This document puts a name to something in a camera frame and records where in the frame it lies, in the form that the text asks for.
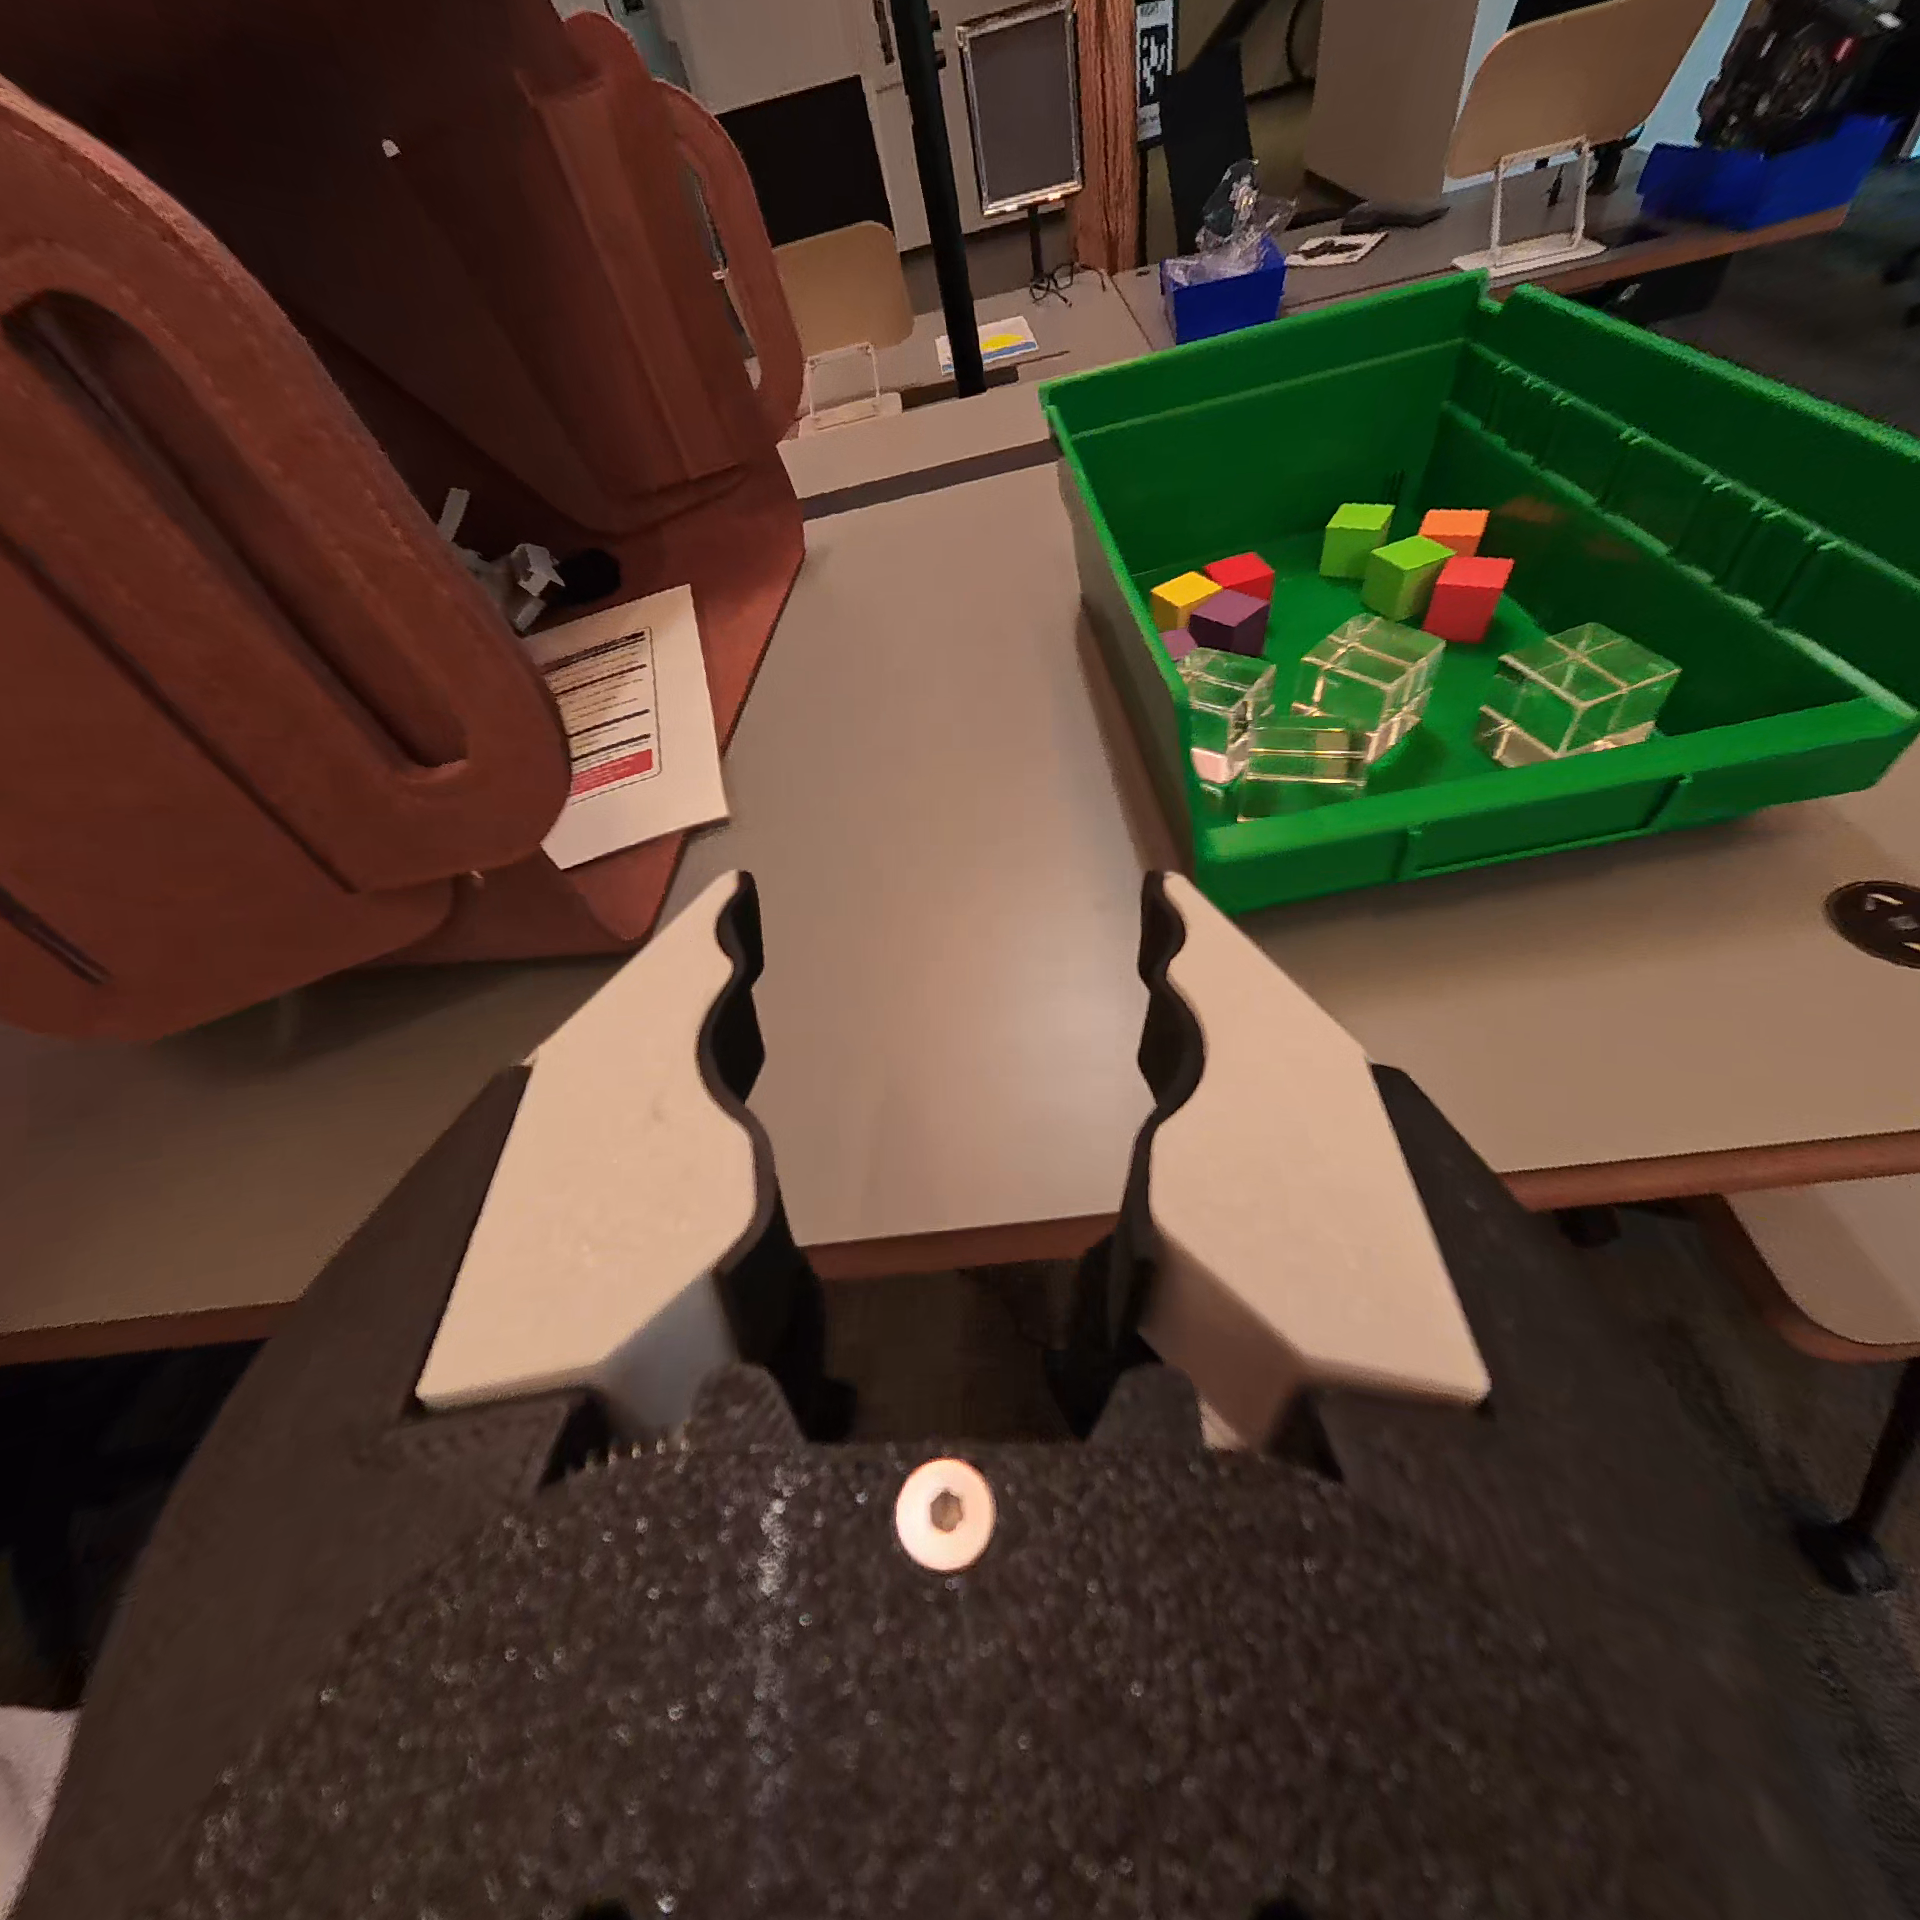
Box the white and black small parts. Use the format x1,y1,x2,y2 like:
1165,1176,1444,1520
435,487,622,633

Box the clear plastic wrap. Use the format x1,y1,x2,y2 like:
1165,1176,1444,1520
1197,158,1301,287

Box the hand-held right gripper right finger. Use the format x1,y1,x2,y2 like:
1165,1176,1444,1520
1118,873,1494,1453

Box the white display stand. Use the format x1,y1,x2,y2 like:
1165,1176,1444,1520
1452,136,1604,280

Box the white printed paper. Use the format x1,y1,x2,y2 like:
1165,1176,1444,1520
527,587,731,873

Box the light grey desk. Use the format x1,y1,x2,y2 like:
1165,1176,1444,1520
0,384,1920,1367
1727,1177,1920,1367

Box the wooden panel on clear stand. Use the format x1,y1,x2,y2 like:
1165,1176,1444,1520
771,223,917,437

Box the black glitter packet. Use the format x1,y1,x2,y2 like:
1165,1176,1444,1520
1708,0,1905,151

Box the black flat panel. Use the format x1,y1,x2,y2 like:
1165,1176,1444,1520
717,74,902,257

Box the green plastic bin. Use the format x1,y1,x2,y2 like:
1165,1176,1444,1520
1039,268,1920,918

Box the black pole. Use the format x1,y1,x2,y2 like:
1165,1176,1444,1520
889,0,985,401

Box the clear acrylic cube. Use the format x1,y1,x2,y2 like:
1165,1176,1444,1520
1238,711,1375,821
1477,624,1682,767
1178,648,1278,790
1295,611,1447,767

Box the black desk grommet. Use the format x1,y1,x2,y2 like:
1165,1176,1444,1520
1824,881,1920,973

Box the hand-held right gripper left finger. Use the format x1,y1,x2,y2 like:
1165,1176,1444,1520
415,873,774,1436

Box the framed dark screen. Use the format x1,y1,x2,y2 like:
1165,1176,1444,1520
955,0,1087,218

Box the rust brown felt bag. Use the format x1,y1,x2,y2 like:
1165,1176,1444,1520
0,0,807,1040

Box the small blue container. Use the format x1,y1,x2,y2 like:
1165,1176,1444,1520
1634,113,1904,236

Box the small blue box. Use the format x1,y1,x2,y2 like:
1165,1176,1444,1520
1162,238,1289,347

